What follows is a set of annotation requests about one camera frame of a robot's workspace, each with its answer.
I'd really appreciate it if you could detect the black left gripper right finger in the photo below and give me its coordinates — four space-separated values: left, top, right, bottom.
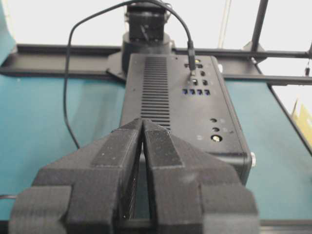
143 120 259 234

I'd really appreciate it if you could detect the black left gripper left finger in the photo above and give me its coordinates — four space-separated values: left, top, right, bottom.
9 118 143 234

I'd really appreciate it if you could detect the black mini PC box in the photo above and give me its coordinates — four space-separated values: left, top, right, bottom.
120 54 252 184

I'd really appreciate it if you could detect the black USB cable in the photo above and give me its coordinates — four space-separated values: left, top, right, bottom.
0 0 195 200

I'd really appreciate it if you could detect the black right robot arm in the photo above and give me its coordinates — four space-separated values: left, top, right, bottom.
107 3 172 80

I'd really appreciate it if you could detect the yellow cardboard box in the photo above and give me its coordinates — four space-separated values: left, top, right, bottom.
292 98 312 147

